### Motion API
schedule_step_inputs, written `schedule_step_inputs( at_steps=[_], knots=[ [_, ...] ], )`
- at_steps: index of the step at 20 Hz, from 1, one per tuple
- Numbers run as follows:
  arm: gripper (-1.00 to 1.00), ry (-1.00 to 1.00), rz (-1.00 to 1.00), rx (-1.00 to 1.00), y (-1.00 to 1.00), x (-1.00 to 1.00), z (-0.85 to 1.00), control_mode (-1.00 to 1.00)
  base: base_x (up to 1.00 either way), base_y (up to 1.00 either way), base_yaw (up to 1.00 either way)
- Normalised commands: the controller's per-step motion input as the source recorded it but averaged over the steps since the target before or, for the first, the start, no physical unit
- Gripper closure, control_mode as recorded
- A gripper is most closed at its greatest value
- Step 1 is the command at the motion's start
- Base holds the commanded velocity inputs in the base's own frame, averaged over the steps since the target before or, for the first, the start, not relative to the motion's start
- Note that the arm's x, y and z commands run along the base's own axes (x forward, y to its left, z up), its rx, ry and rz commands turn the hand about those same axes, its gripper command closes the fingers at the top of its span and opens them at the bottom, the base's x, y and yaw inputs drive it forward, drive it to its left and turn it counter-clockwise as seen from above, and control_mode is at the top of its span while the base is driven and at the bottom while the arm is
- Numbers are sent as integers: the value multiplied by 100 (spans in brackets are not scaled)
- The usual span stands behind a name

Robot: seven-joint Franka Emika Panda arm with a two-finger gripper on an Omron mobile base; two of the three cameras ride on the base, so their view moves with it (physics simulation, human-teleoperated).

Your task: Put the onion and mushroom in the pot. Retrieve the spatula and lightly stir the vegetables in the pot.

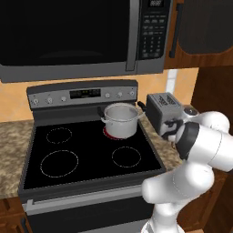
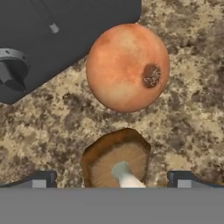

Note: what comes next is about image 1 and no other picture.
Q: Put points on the brown wall cupboard door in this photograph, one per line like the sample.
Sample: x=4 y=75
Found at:
x=206 y=30

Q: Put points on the silver stove knob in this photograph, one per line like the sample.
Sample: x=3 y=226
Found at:
x=119 y=94
x=63 y=99
x=132 y=93
x=35 y=102
x=107 y=95
x=49 y=100

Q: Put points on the white wall socket plate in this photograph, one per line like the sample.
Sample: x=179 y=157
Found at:
x=171 y=80

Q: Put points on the black oven door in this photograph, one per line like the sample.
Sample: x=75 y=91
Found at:
x=91 y=217

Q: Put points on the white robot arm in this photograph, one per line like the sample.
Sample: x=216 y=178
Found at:
x=194 y=170

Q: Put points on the brown wooden base cupboard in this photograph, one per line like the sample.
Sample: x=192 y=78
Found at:
x=10 y=215
x=212 y=203

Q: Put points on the black steel microwave oven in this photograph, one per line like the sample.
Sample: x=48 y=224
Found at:
x=66 y=36

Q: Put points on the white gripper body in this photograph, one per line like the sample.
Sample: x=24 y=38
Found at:
x=170 y=130

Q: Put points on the black glass hob stove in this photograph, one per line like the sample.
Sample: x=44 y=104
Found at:
x=91 y=151

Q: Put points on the grey toaster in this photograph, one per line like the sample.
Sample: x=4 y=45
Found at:
x=157 y=110

